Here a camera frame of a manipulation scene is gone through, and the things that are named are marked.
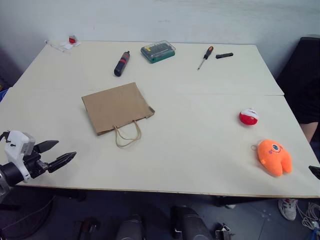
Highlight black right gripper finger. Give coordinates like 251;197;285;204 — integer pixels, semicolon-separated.
308;165;320;180

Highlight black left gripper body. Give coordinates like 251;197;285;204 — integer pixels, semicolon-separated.
23;150;50;180

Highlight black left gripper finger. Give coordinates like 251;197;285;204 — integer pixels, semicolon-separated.
34;140;60;154
46;151;77;174

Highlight orange plush monster toy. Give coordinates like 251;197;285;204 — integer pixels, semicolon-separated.
251;139;293;178

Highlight white sneaker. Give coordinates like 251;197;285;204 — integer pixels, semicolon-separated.
278;198;299;222

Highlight red and white ball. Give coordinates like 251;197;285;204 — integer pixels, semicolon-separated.
238;107;260;127

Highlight person in black clothes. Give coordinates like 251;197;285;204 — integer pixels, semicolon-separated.
274;36;320;144

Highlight dark rounded shape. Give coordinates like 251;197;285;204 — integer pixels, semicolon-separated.
170;205;214;240
115;214;146;240

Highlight white paper pieces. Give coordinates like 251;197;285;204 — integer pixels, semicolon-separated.
59;40;82;51

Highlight black red electric screwdriver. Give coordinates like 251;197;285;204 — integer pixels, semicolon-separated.
113;50;132;77

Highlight green screwdriver bit case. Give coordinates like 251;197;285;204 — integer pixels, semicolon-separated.
140;40;176;64

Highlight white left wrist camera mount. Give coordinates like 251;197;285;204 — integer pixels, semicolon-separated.
3;129;36;184

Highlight white cable bundle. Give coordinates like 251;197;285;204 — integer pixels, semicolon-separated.
296;199;320;231

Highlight black round base with cable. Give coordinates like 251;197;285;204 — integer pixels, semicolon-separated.
0;193;57;240

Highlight brown paper bag with handles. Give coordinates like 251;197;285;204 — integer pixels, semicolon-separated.
81;82;156;149

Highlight dark metal bracket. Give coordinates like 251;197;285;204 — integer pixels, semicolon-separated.
214;222;236;240

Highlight orange black handled screwdriver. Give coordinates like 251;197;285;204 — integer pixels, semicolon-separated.
197;45;215;71

